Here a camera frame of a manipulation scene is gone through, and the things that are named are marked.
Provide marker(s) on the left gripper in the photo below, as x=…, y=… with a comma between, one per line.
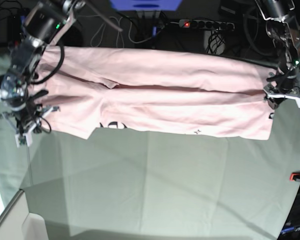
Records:
x=275, y=97

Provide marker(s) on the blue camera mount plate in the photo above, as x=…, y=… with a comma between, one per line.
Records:
x=145, y=5

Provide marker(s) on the black power strip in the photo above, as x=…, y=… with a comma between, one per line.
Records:
x=207, y=25

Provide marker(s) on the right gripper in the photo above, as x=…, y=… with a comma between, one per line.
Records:
x=26, y=117

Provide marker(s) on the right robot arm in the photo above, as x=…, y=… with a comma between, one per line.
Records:
x=44, y=24

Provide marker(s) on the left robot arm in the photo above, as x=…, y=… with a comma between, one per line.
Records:
x=282, y=27

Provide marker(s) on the white bin bottom left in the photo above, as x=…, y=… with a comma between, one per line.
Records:
x=18, y=223

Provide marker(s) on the pink printed t-shirt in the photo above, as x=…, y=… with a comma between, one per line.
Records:
x=157, y=91

